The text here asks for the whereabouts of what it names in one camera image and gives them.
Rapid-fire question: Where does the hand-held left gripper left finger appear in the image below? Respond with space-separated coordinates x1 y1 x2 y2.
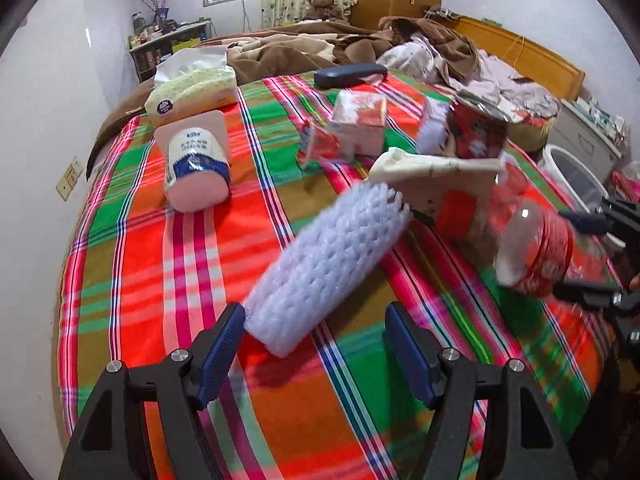
59 302 247 480

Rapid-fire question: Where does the white floral quilt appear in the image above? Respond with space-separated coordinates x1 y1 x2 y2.
377 40 453 86

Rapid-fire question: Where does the brown teddy bear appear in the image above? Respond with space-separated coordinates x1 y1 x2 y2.
302 0 351 23

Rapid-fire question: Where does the white trash bin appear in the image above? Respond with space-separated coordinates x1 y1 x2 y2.
540 144 611 213

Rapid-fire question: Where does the pink tissue roll pack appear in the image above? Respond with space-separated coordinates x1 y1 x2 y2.
153 110 233 213

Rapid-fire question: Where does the plaid bedsheet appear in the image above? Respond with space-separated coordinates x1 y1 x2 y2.
57 67 618 480

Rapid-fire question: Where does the white nightstand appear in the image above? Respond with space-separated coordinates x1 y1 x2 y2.
547 97 631 171

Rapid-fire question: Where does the white foam net sleeve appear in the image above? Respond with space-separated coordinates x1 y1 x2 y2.
243 182 414 359

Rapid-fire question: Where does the dark blue glasses case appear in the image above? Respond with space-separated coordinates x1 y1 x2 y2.
314 63 389 90

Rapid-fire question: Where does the wooden headboard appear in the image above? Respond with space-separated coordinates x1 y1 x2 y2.
452 15 586 101

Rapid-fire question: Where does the yellow tissue pack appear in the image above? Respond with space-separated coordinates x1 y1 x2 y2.
144 47 238 128

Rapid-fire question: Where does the wall socket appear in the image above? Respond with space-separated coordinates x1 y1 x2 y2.
56 157 83 201

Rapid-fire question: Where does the small printed cardboard box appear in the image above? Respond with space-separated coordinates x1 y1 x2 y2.
327 90 388 158

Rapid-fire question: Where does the brown blanket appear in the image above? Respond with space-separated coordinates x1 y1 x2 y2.
85 16 481 181

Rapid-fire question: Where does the cluttered shelf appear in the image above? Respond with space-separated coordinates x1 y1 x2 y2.
127 20 216 83

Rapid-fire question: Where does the small white foam net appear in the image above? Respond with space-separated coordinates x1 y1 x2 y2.
415 97 453 156

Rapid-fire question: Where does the red plastic wrapper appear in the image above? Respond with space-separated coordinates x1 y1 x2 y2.
296 120 346 168

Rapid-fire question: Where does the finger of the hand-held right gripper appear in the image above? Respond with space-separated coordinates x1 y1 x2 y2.
560 199 640 250
552 280 632 311

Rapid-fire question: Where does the clear plastic bottle red label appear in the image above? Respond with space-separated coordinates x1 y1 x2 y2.
487 160 608 298

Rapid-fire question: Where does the red can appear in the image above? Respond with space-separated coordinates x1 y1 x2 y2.
445 92 511 161

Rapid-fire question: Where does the pink plastic bag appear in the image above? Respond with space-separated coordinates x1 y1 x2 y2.
612 167 640 202

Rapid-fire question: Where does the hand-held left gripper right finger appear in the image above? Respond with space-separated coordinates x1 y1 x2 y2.
385 302 578 480

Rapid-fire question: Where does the mustard bed sheet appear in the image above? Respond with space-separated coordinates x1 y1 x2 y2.
509 115 557 153

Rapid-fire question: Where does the lilac garment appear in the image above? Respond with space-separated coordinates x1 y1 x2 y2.
472 50 560 122

